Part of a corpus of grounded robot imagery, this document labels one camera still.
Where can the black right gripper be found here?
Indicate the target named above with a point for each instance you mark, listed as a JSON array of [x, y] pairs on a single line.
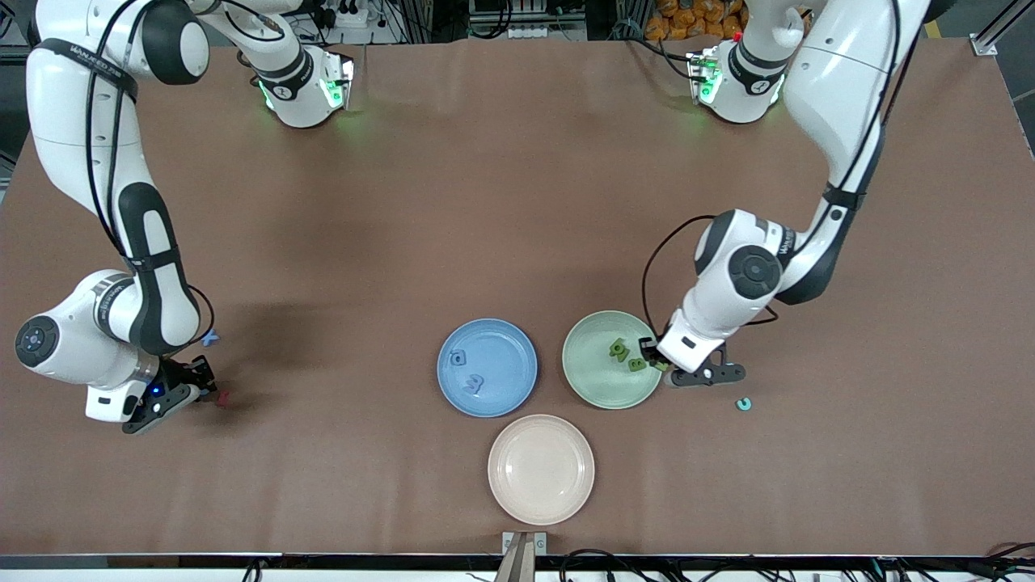
[[179, 376]]

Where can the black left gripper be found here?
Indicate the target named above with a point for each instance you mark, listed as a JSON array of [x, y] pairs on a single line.
[[649, 350]]

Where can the green foam letter B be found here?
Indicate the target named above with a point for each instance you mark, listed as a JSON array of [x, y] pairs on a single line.
[[636, 364]]

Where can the blue foam letter X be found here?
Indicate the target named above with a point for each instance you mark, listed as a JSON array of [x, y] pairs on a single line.
[[211, 337]]

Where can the blue foam letter E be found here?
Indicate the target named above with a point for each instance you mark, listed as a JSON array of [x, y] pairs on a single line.
[[475, 383]]

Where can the blue foam letter a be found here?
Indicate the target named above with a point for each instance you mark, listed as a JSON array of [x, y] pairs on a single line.
[[458, 357]]

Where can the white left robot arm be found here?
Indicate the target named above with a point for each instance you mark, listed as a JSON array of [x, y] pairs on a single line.
[[841, 81]]

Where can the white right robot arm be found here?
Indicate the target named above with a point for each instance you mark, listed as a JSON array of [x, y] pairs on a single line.
[[73, 121]]

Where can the green plate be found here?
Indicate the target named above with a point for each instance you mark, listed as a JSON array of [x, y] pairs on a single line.
[[594, 384]]

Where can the blue plate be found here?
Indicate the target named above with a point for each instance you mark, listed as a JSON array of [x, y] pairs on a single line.
[[505, 356]]

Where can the cream plate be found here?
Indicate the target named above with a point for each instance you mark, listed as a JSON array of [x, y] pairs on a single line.
[[541, 470]]

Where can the brown table cover sheet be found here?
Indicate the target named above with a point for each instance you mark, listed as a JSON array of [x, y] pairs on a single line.
[[517, 202]]

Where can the orange objects pile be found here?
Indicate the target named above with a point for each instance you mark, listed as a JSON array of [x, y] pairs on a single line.
[[687, 20]]

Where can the white power strip with plugs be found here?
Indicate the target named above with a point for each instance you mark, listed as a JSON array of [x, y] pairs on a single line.
[[349, 20]]

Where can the metal camera pole bracket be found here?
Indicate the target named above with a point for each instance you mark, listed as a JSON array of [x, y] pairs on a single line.
[[524, 558]]

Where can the aluminium frame corner profile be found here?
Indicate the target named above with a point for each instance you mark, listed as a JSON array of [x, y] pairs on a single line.
[[985, 44]]

